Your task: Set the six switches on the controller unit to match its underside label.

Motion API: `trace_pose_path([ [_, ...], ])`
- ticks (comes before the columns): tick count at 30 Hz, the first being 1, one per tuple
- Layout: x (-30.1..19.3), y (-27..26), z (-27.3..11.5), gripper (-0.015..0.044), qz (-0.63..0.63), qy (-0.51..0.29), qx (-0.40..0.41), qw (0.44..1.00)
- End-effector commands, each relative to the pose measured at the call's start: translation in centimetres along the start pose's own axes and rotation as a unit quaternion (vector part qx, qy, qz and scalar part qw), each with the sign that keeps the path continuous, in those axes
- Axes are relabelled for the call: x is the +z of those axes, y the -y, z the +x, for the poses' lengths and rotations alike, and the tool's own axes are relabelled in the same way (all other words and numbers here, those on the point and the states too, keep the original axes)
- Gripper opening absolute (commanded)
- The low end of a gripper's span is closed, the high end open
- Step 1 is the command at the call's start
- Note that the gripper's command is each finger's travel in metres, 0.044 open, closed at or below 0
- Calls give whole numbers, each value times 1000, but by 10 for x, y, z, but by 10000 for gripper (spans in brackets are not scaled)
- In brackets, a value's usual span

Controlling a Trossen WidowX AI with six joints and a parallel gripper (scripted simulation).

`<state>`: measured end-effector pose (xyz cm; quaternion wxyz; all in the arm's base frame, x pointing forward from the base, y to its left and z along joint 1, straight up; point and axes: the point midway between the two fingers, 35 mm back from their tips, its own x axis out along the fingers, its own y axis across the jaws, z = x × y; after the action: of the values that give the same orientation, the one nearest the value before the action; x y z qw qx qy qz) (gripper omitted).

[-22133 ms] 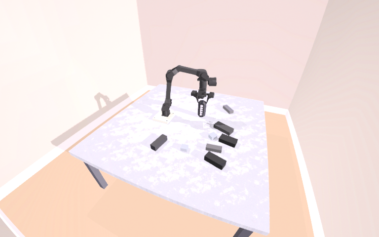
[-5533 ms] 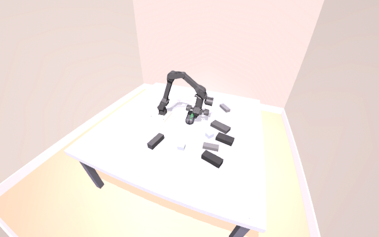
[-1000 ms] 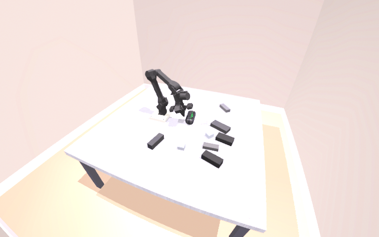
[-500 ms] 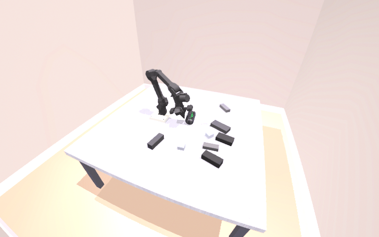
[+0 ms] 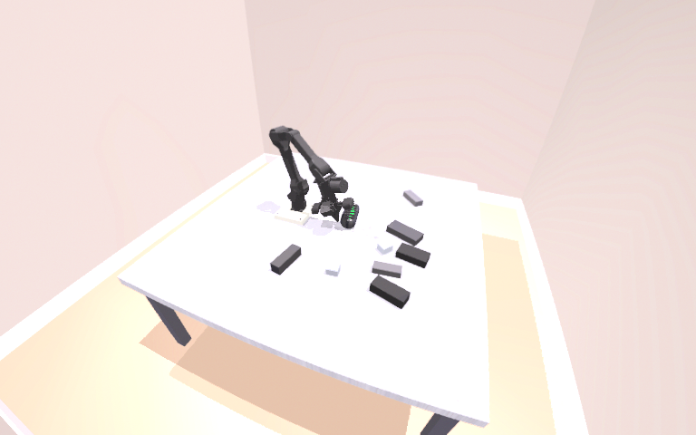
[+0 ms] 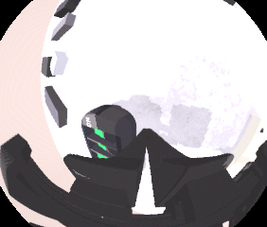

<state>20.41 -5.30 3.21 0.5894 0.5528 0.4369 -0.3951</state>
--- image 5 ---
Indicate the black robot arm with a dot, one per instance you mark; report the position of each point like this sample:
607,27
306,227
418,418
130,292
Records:
318,167

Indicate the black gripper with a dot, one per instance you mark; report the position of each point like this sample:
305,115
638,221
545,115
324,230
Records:
347,203

